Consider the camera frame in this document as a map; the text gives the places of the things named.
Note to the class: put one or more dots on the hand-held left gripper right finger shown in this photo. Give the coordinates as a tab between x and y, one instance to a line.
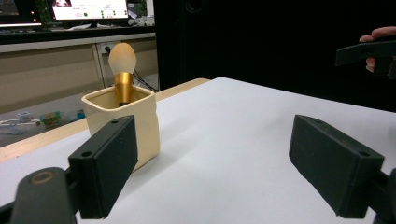
336	168

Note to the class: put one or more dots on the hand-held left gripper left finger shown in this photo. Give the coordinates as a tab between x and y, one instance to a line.
106	168

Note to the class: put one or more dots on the cream square cup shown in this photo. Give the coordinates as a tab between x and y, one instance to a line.
146	130

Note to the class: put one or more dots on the makeup brush with gold ferrule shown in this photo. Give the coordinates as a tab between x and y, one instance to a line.
123	84

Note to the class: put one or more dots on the colourful bottle pack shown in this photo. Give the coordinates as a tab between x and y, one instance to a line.
51	118

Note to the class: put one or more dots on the black curtain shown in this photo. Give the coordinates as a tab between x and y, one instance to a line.
264	40

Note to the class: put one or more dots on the white table sheet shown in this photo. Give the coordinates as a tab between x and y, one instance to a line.
233	140

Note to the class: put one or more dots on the light wooden desk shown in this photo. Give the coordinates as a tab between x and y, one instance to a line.
46	77

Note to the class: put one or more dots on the wide lit monitor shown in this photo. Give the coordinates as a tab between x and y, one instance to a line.
90	11

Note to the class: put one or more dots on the dark monitor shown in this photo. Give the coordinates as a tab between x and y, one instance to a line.
15	9

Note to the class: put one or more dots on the white wall socket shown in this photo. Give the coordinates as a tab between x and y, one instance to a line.
106	47

